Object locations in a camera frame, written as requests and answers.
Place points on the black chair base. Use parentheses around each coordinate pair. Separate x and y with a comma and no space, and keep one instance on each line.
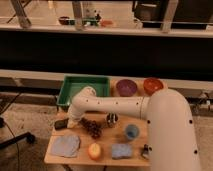
(29,137)

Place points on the yellow orange fruit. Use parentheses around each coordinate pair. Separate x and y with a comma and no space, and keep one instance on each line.
(94,151)

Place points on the small metal clip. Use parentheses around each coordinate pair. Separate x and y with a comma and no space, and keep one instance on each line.
(111,119)

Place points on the grey-blue cloth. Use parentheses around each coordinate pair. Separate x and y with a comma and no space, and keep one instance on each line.
(65,146)

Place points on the red-orange bowl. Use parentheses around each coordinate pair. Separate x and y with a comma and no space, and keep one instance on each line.
(151,85)

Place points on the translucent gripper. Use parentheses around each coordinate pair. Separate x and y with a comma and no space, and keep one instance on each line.
(72,123)

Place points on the blue sponge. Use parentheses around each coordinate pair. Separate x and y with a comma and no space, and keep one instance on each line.
(120,151)

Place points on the black rectangular eraser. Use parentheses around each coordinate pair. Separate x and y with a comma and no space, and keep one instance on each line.
(60,124)

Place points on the purple bowl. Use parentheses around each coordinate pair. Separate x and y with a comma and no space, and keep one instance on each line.
(126,88)

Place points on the blue plastic cup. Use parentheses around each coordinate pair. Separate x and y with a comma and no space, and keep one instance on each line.
(131,131)

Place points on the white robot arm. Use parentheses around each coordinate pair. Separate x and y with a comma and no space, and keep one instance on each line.
(171,133)

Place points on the green plastic tray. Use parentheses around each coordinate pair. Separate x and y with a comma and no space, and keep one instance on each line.
(74,84)

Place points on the bunch of dark grapes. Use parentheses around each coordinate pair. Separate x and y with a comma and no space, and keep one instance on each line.
(93,128)

